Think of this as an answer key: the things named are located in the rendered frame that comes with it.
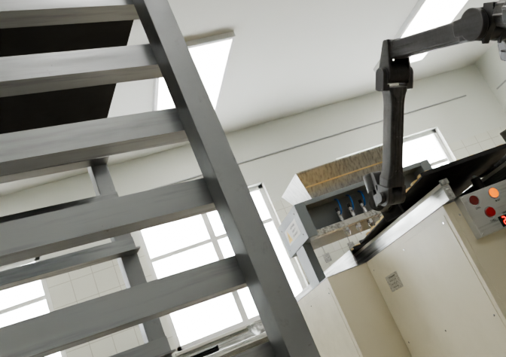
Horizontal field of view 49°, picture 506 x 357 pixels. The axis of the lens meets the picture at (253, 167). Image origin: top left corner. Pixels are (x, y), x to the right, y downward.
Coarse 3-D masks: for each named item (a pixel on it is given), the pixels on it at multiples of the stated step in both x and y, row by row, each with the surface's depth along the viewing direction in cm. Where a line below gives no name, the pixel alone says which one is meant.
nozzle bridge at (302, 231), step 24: (408, 168) 262; (336, 192) 250; (288, 216) 253; (312, 216) 252; (336, 216) 254; (360, 216) 251; (288, 240) 263; (312, 240) 249; (336, 240) 273; (312, 264) 245
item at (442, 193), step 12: (444, 180) 176; (432, 192) 181; (444, 192) 175; (420, 204) 190; (432, 204) 183; (408, 216) 199; (420, 216) 192; (396, 228) 209; (408, 228) 201; (372, 240) 229; (384, 240) 220; (360, 252) 243; (372, 252) 232
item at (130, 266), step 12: (96, 168) 102; (96, 180) 101; (108, 180) 101; (96, 192) 101; (108, 192) 100; (120, 264) 96; (132, 264) 96; (132, 276) 95; (144, 276) 95; (144, 324) 92; (156, 324) 92; (144, 336) 92; (156, 336) 92
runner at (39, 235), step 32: (160, 192) 57; (192, 192) 58; (0, 224) 50; (32, 224) 51; (64, 224) 52; (96, 224) 53; (128, 224) 54; (160, 224) 58; (0, 256) 48; (32, 256) 52
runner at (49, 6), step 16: (0, 0) 61; (16, 0) 61; (32, 0) 62; (48, 0) 63; (64, 0) 64; (80, 0) 65; (96, 0) 66; (112, 0) 66; (128, 0) 67; (0, 16) 61; (16, 16) 62; (32, 16) 63; (48, 16) 64; (64, 16) 65; (80, 16) 66; (96, 16) 67; (112, 16) 68; (128, 16) 69
